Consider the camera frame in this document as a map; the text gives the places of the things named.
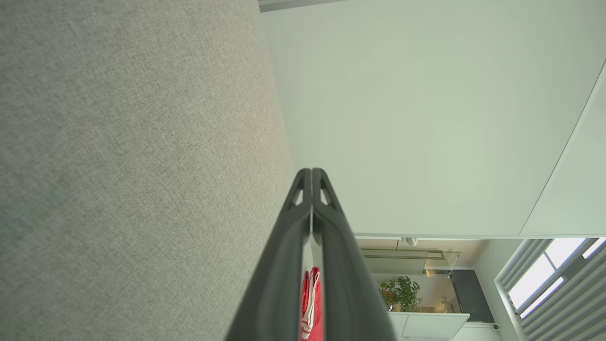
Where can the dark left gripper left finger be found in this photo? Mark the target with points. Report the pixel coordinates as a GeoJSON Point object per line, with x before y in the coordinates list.
{"type": "Point", "coordinates": [279, 284]}

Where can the grey slatted blind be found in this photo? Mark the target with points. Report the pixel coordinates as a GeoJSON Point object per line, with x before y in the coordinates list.
{"type": "Point", "coordinates": [568, 312]}

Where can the white counter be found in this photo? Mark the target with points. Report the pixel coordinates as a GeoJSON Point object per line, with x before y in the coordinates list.
{"type": "Point", "coordinates": [428, 324]}

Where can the red Bulls jersey white sleeves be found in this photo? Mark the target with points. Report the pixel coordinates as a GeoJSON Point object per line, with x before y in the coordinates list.
{"type": "Point", "coordinates": [310, 303]}

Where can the white ceiling fixture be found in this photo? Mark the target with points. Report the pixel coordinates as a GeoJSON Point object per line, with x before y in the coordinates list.
{"type": "Point", "coordinates": [409, 241]}

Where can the grey fabric sofa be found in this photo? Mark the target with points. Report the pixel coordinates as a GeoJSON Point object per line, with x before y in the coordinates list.
{"type": "Point", "coordinates": [118, 166]}

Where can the glass partition metal frame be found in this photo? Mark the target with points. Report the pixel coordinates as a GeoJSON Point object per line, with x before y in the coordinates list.
{"type": "Point", "coordinates": [440, 263]}

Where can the green potted plant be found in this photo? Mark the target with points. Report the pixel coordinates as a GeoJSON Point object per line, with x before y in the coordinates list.
{"type": "Point", "coordinates": [400, 293]}

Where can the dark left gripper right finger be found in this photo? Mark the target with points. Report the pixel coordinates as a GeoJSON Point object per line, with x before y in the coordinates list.
{"type": "Point", "coordinates": [345, 293]}

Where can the bright window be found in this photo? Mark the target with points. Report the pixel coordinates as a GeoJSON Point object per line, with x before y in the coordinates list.
{"type": "Point", "coordinates": [535, 279]}

